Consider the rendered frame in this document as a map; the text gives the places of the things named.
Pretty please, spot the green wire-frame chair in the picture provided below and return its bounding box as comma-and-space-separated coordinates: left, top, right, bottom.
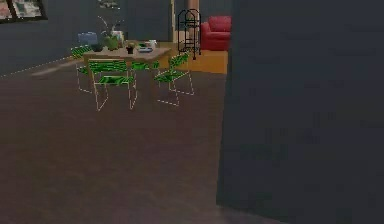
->
153, 52, 196, 108
87, 58, 139, 112
70, 45, 94, 95

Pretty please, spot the wooden dining table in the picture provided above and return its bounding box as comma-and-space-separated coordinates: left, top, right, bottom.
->
82, 45, 173, 72

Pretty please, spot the green potted house plant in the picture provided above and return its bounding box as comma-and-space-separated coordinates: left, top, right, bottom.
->
97, 15, 126, 52

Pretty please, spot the black wire shelf rack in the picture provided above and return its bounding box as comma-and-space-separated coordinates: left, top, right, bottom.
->
177, 8, 202, 61

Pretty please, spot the red armchair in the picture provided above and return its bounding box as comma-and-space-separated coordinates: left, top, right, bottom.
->
199, 15, 233, 52

